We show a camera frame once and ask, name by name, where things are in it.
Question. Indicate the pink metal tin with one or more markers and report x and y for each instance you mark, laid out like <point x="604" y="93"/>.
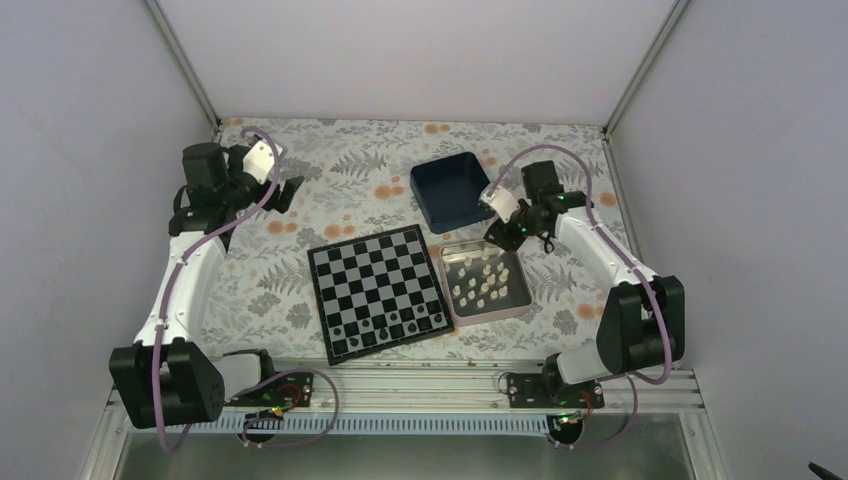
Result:
<point x="483" y="283"/>

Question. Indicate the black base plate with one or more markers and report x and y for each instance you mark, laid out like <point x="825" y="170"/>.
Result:
<point x="535" y="391"/>
<point x="284" y="393"/>

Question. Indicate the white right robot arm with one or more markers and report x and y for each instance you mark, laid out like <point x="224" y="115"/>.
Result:
<point x="643" y="322"/>

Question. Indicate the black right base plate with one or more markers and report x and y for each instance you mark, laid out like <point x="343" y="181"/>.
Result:
<point x="535" y="391"/>

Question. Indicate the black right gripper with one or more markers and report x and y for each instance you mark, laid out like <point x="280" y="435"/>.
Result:
<point x="507" y="241"/>

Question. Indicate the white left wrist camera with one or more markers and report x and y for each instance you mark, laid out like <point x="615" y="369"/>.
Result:
<point x="259" y="162"/>

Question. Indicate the aluminium front rail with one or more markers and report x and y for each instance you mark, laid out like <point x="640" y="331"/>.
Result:
<point x="460" y="389"/>

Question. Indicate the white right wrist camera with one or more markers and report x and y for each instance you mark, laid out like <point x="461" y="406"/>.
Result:
<point x="501" y="201"/>

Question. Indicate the black and white chessboard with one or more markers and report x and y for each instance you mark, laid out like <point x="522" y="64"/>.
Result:
<point x="377" y="292"/>

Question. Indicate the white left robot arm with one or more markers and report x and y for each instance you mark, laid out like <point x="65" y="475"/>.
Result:
<point x="164" y="378"/>

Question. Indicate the dark blue square tray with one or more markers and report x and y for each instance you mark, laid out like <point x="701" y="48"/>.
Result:
<point x="447" y="191"/>

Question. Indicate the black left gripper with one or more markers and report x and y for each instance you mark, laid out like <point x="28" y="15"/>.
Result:
<point x="284" y="198"/>

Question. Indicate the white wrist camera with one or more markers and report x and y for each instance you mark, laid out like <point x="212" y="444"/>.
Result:
<point x="259" y="162"/>
<point x="501" y="201"/>

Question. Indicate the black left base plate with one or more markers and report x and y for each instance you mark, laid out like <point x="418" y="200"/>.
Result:
<point x="284" y="393"/>

